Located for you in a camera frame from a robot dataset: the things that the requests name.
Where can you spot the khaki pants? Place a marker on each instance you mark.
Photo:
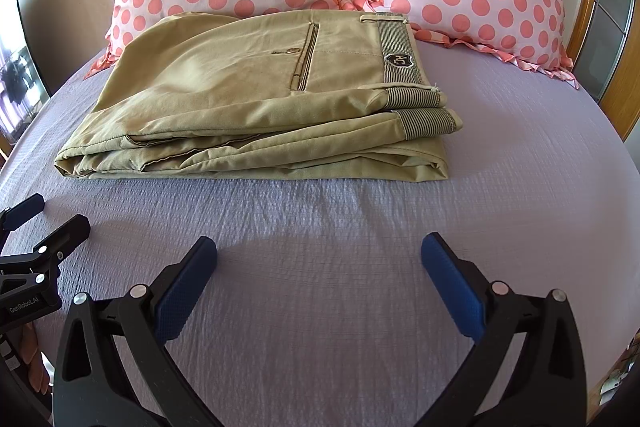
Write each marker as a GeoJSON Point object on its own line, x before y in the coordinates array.
{"type": "Point", "coordinates": [225, 107]}

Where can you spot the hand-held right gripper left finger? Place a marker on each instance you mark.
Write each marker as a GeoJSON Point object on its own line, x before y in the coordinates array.
{"type": "Point", "coordinates": [184, 294]}

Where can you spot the grey panelled cabinet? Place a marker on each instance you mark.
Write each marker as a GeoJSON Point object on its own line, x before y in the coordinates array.
{"type": "Point", "coordinates": [611, 2]}

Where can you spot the patterned cloth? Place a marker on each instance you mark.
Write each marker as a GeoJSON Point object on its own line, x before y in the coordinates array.
{"type": "Point", "coordinates": [616, 377]}

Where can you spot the lilac bed sheet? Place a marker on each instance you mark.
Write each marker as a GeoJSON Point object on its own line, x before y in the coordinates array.
{"type": "Point", "coordinates": [320, 257]}

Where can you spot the dark glass panel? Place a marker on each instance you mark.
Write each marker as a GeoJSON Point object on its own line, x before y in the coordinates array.
{"type": "Point", "coordinates": [17, 77]}

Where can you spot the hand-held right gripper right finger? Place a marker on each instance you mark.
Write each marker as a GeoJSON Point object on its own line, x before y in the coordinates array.
{"type": "Point", "coordinates": [452, 294]}

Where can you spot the person's left hand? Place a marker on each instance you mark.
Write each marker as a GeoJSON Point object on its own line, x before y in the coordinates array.
{"type": "Point", "coordinates": [35, 357]}

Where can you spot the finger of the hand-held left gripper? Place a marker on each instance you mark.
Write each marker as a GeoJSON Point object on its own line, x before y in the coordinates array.
{"type": "Point", "coordinates": [67, 234]}
{"type": "Point", "coordinates": [27, 207]}

